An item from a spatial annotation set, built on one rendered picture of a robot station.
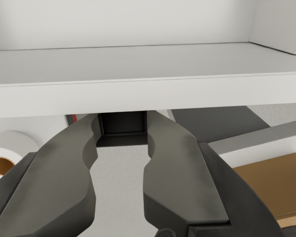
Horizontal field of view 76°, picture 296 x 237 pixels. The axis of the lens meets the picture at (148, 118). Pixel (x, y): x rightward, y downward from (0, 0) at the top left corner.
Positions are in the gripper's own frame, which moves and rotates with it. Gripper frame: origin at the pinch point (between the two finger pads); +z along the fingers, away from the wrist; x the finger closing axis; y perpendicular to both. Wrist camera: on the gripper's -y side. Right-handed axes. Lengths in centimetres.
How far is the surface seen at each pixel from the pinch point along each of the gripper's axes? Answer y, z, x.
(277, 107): 51, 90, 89
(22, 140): 10.8, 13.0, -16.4
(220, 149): 17.2, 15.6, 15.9
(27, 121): 8.4, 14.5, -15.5
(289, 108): 52, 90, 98
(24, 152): 11.7, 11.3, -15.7
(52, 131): 10.3, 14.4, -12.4
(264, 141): 15.3, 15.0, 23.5
